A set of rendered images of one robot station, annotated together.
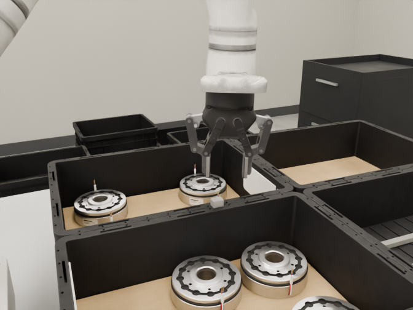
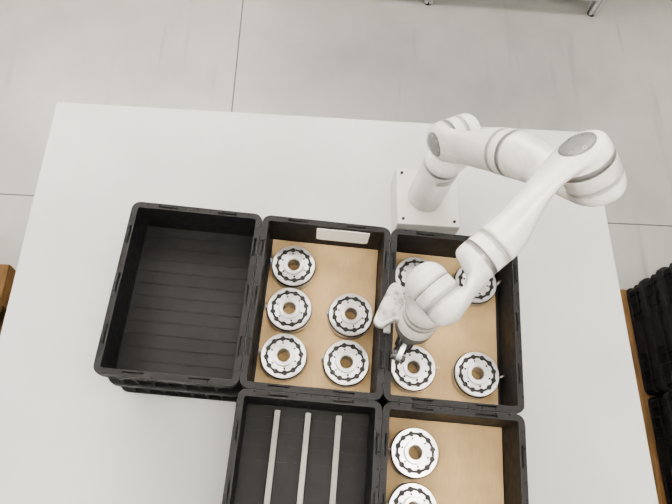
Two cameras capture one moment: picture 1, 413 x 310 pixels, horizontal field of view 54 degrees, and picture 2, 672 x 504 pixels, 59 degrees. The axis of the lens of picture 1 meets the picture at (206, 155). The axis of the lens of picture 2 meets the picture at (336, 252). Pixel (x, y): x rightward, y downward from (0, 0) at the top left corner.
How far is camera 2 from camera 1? 115 cm
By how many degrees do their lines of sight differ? 76
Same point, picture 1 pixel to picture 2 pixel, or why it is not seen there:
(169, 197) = (481, 347)
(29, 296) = not seen: hidden behind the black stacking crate
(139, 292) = (368, 283)
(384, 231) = (352, 490)
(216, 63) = not seen: hidden behind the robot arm
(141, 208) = (469, 317)
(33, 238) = (522, 258)
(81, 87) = not seen: outside the picture
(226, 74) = (399, 303)
